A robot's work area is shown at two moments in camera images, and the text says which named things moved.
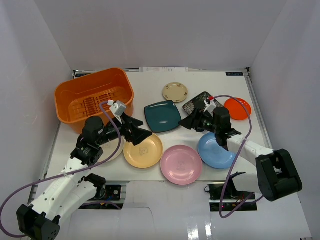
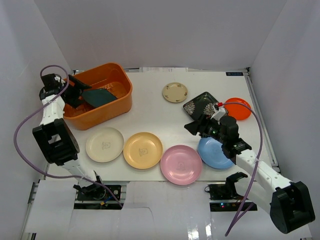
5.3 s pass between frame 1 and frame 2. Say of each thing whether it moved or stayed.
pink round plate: stayed
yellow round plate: stayed
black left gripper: moved
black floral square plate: stayed
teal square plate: moved
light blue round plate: stayed
